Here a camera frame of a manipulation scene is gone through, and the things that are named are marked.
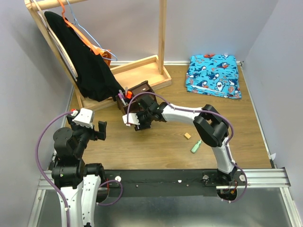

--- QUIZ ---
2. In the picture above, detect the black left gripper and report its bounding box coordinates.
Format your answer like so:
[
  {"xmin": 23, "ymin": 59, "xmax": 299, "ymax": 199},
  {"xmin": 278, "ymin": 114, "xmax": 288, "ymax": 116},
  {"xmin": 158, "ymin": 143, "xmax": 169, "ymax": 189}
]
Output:
[{"xmin": 67, "ymin": 114, "xmax": 107, "ymax": 157}]

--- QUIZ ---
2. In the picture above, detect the orange black highlighter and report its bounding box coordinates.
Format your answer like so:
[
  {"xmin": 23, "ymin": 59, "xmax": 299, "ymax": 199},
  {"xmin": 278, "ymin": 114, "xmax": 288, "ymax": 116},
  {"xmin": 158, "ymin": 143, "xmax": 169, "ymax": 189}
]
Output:
[{"xmin": 125, "ymin": 90, "xmax": 133, "ymax": 99}]

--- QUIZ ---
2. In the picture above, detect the purple capped white marker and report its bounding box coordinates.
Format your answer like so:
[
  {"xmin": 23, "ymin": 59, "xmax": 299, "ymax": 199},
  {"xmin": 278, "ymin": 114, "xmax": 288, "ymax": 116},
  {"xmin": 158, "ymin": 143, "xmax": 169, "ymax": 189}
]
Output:
[{"xmin": 118, "ymin": 93, "xmax": 127, "ymax": 106}]

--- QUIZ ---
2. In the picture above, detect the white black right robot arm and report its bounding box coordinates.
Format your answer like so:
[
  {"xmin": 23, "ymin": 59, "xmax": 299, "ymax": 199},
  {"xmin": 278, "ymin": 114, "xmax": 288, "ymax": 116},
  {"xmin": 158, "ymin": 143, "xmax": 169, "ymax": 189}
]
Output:
[{"xmin": 133, "ymin": 94, "xmax": 237, "ymax": 185}]

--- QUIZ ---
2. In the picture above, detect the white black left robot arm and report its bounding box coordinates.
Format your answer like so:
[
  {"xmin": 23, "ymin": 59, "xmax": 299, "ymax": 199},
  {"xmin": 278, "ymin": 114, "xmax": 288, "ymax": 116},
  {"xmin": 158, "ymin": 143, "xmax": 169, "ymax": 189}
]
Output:
[{"xmin": 52, "ymin": 115, "xmax": 107, "ymax": 227}]

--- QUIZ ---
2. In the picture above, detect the dark brown wooden desk organizer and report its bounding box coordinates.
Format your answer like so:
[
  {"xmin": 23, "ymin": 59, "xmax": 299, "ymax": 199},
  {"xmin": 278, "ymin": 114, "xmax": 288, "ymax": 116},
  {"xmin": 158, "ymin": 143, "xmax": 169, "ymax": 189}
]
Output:
[{"xmin": 116, "ymin": 80, "xmax": 154, "ymax": 115}]

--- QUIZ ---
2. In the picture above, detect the small wooden block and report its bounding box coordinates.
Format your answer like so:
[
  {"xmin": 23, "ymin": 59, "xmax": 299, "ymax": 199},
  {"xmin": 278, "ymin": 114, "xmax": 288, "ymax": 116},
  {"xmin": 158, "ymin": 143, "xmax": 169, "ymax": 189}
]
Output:
[{"xmin": 184, "ymin": 133, "xmax": 191, "ymax": 139}]

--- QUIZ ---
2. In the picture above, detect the wooden clothes rack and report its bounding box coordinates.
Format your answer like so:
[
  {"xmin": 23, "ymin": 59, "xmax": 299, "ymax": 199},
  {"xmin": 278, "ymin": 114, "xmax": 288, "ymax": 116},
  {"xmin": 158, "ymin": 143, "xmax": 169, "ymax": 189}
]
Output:
[{"xmin": 24, "ymin": 0, "xmax": 171, "ymax": 111}]

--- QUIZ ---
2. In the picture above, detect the black garment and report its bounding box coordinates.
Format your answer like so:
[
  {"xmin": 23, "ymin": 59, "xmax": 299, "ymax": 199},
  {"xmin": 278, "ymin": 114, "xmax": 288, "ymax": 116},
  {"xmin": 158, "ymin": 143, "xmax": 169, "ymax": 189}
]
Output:
[{"xmin": 44, "ymin": 11, "xmax": 124, "ymax": 102}]

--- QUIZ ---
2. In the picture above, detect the green highlighter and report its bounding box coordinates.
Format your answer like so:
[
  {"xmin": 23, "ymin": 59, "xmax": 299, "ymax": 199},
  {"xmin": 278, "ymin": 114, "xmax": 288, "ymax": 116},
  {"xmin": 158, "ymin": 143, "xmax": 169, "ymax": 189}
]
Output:
[{"xmin": 191, "ymin": 140, "xmax": 202, "ymax": 154}]

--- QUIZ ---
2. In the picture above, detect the orange hanger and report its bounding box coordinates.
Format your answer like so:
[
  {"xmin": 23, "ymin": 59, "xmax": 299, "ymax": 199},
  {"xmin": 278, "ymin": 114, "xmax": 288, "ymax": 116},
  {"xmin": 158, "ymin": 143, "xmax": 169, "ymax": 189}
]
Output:
[{"xmin": 58, "ymin": 0, "xmax": 112, "ymax": 66}]

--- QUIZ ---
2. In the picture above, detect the blue shark print cloth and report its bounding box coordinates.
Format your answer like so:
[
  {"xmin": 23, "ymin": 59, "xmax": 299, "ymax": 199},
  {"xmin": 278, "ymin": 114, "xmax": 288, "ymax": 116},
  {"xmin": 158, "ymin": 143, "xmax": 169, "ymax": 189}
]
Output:
[{"xmin": 185, "ymin": 54, "xmax": 242, "ymax": 99}]

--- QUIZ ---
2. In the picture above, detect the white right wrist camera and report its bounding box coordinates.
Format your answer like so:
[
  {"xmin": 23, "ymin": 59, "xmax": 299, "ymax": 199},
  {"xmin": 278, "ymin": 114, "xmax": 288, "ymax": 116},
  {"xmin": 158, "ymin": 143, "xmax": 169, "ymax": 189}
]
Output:
[{"xmin": 122, "ymin": 113, "xmax": 140, "ymax": 127}]

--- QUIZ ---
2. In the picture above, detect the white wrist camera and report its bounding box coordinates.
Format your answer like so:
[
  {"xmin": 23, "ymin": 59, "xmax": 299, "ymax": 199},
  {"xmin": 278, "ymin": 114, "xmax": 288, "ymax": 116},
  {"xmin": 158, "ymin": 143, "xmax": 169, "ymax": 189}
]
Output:
[
  {"xmin": 71, "ymin": 108, "xmax": 95, "ymax": 129},
  {"xmin": 122, "ymin": 113, "xmax": 140, "ymax": 127}
]

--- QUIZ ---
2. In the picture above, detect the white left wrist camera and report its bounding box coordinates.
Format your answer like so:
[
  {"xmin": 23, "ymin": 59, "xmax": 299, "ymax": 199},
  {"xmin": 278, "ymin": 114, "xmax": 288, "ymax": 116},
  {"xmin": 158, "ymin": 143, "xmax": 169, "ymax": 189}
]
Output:
[{"xmin": 71, "ymin": 108, "xmax": 95, "ymax": 129}]

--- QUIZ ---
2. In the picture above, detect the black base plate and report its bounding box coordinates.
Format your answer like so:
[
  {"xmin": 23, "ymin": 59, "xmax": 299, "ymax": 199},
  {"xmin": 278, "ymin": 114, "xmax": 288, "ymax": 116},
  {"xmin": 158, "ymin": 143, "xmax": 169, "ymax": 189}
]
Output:
[{"xmin": 98, "ymin": 169, "xmax": 246, "ymax": 198}]

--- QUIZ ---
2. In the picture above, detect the blue wire hanger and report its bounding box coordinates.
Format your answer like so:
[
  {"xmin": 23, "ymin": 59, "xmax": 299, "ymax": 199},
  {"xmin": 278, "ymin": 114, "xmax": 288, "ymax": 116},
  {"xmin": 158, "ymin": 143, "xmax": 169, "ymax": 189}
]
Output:
[{"xmin": 66, "ymin": 0, "xmax": 117, "ymax": 62}]

